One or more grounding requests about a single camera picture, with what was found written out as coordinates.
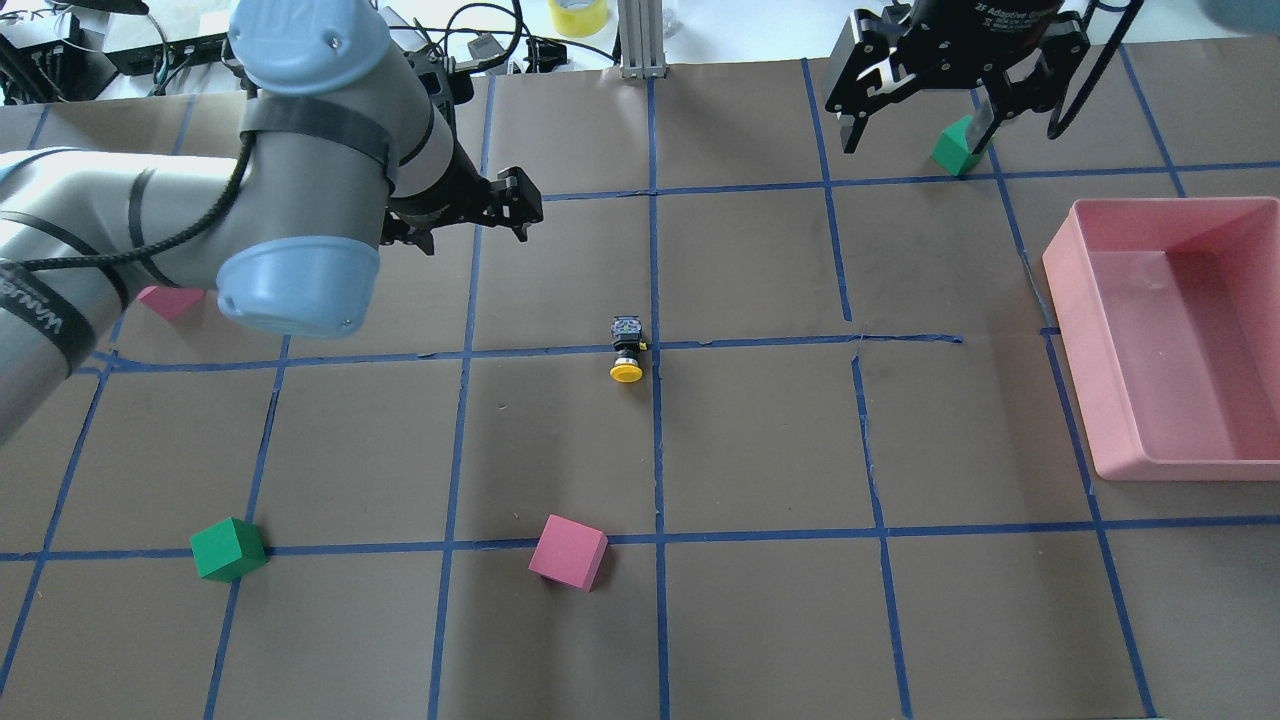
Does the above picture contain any pink foam cube far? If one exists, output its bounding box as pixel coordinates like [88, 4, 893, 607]
[136, 286, 207, 322]

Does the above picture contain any pink plastic tray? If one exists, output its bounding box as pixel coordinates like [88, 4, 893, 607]
[1043, 197, 1279, 482]

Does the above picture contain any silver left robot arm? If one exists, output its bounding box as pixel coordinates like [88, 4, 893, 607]
[1, 1, 544, 439]

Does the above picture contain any yellow tape roll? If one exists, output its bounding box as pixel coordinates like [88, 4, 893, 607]
[547, 0, 609, 38]

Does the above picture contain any aluminium frame post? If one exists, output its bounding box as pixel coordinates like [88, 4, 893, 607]
[617, 0, 668, 79]

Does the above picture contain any green foam cube centre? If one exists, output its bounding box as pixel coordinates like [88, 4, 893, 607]
[189, 518, 268, 583]

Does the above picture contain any green foam cube by tray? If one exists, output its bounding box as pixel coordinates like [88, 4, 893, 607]
[931, 115, 986, 177]

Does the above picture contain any pink foam cube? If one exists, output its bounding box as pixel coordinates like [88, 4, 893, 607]
[527, 514, 609, 592]
[136, 286, 207, 322]

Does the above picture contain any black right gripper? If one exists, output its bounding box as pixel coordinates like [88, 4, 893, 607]
[824, 1, 1091, 155]

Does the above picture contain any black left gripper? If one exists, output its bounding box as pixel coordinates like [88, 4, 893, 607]
[379, 150, 545, 256]

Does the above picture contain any pink foam cube centre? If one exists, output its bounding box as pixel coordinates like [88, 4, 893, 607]
[527, 514, 609, 592]

